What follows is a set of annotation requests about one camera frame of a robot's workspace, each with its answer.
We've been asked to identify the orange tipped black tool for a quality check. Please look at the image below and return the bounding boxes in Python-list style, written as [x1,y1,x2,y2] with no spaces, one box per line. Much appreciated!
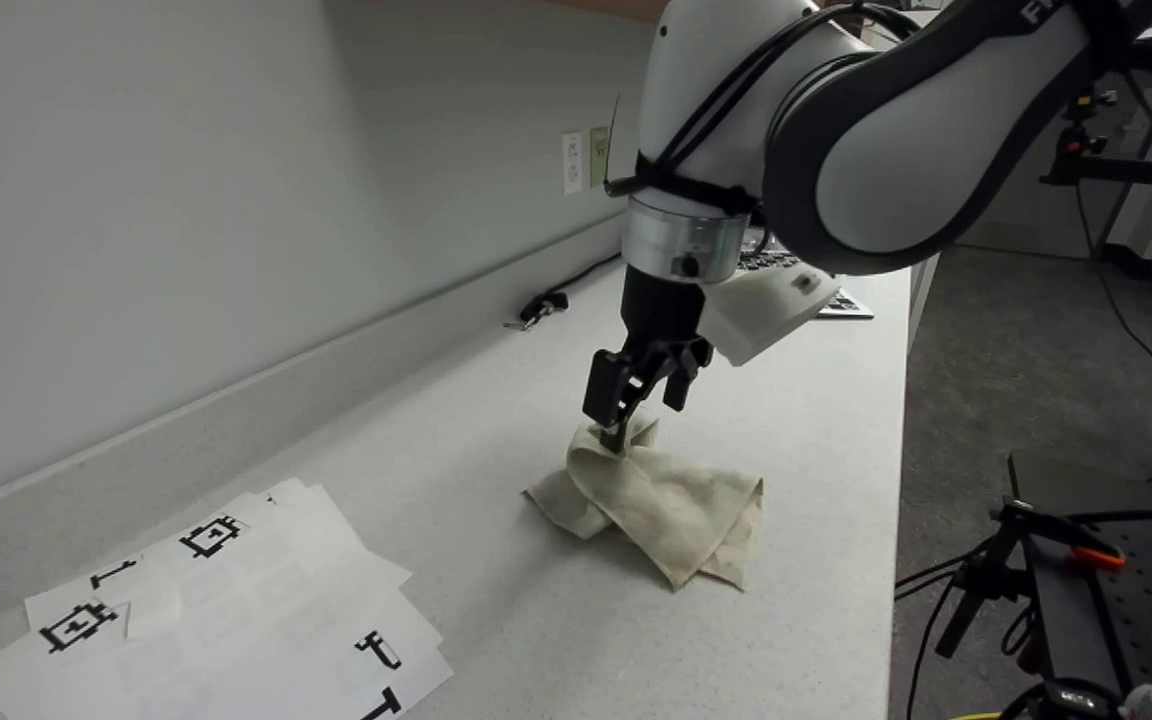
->
[1049,536,1131,576]

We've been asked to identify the white printed tag sheet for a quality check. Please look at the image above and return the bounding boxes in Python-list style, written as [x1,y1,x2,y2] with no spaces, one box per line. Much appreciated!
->
[266,582,456,720]
[170,477,410,604]
[0,550,338,720]

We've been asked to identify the black white calibration checkerboard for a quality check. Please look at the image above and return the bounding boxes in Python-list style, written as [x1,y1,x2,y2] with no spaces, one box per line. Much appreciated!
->
[825,281,874,322]

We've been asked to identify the black tripod stand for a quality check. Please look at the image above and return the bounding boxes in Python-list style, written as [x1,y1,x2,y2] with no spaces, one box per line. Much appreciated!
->
[890,453,1141,720]

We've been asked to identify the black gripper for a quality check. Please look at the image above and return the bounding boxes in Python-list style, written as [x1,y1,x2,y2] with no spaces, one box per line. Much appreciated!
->
[581,264,714,456]

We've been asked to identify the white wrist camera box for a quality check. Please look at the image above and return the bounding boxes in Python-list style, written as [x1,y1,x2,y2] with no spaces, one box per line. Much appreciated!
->
[698,242,842,373]

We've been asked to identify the white cloth towel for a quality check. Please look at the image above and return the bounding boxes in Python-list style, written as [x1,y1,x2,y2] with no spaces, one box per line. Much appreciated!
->
[521,411,766,594]

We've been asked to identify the black overhead camera stand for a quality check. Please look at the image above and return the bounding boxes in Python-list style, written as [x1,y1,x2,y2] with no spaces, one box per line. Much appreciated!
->
[1039,77,1152,190]

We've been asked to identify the black cable along backsplash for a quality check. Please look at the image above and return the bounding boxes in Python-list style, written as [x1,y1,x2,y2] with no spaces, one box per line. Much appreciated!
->
[509,253,628,331]

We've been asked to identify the white wall outlet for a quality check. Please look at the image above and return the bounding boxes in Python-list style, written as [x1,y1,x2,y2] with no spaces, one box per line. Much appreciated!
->
[554,122,614,199]

